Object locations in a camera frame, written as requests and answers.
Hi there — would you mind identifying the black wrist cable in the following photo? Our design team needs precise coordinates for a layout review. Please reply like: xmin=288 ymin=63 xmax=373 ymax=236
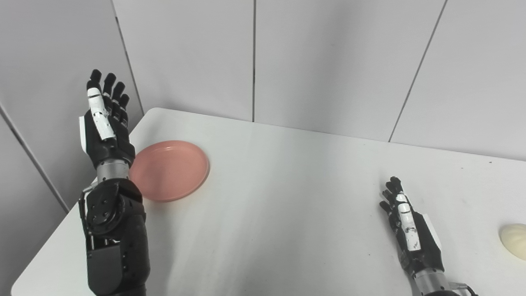
xmin=78 ymin=181 xmax=99 ymax=251
xmin=450 ymin=282 xmax=479 ymax=296

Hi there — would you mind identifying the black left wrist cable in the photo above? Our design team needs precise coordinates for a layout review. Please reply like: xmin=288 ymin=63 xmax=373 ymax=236
xmin=78 ymin=181 xmax=99 ymax=251

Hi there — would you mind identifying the pink round plate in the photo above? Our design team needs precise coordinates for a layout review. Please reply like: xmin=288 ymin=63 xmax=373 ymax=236
xmin=129 ymin=140 xmax=210 ymax=202

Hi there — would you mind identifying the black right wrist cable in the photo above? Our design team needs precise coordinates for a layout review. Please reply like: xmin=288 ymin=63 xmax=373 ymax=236
xmin=450 ymin=282 xmax=479 ymax=296

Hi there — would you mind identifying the white steamed bun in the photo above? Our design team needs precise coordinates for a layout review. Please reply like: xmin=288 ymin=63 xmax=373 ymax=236
xmin=499 ymin=223 xmax=526 ymax=261

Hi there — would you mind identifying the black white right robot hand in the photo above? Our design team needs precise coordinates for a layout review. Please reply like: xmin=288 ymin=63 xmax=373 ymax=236
xmin=379 ymin=176 xmax=445 ymax=277

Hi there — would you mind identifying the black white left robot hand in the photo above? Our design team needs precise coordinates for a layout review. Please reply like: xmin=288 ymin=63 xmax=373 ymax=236
xmin=79 ymin=69 xmax=136 ymax=170

